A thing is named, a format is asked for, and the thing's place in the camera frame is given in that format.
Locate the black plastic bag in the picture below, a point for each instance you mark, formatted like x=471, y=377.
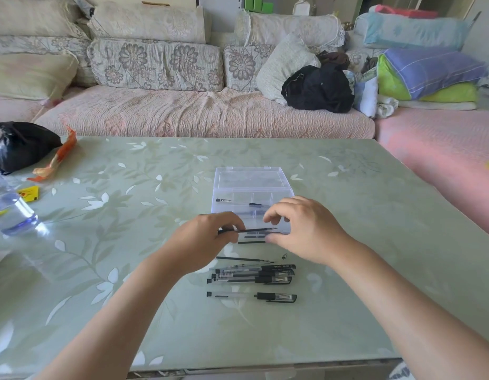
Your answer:
x=20, y=146

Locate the white cabinet with black frame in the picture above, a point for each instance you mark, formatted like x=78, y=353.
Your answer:
x=222, y=11

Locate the grey table frame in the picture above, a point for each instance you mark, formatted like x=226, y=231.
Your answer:
x=228, y=373

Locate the orange snack wrapper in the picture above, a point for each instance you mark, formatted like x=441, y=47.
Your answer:
x=66, y=150

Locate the brown garment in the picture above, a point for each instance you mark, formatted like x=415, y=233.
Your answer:
x=333, y=58

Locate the green bottle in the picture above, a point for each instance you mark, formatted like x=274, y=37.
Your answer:
x=249, y=3
x=258, y=3

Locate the pink quilted sofa seat cover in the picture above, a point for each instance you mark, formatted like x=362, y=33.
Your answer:
x=197, y=112

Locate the person's left hand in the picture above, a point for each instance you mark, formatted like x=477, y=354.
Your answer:
x=201, y=245

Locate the clear black-capped gel pen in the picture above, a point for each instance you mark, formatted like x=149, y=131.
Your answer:
x=276, y=297
x=256, y=235
x=252, y=230

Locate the person's right hand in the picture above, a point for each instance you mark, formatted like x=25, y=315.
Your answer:
x=315, y=233

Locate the white tissue pack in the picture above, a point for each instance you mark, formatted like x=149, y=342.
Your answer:
x=301, y=8

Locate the black clothing bundle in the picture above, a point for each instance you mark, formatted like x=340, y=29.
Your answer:
x=318, y=89

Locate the light blue bolster pillow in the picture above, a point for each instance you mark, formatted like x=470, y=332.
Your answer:
x=412, y=31

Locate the white and blue cloth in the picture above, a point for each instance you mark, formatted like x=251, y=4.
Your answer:
x=366, y=98

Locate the clear plastic storage box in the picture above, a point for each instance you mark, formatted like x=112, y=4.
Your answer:
x=250, y=178

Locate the floral sofa back cushion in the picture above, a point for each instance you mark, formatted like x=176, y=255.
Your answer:
x=357, y=59
x=46, y=44
x=157, y=65
x=241, y=68

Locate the clear water bottle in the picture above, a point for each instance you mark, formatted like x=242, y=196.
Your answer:
x=11, y=215

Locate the person's right forearm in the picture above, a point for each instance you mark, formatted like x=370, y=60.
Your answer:
x=410, y=308

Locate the white textured pillow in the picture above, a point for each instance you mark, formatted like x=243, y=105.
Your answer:
x=282, y=69

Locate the pale yellow pillow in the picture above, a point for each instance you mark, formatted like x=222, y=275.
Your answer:
x=30, y=76

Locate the pile of black gel pens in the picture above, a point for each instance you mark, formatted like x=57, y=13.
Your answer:
x=276, y=278

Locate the person's left forearm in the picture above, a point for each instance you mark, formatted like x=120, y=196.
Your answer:
x=109, y=324

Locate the cream sofa bolster cushion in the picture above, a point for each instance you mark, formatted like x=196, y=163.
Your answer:
x=34, y=15
x=292, y=29
x=147, y=22

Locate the salmon pink sofa seat cover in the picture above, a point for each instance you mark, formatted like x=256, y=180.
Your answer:
x=434, y=142

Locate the brown wooden stick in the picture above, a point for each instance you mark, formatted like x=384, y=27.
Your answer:
x=155, y=3

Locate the yellow tag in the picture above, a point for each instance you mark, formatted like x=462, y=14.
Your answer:
x=29, y=193

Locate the pale pink sofa seat cover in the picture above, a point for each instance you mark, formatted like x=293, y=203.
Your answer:
x=12, y=110

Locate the white towel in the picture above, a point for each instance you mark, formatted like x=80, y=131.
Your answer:
x=387, y=107

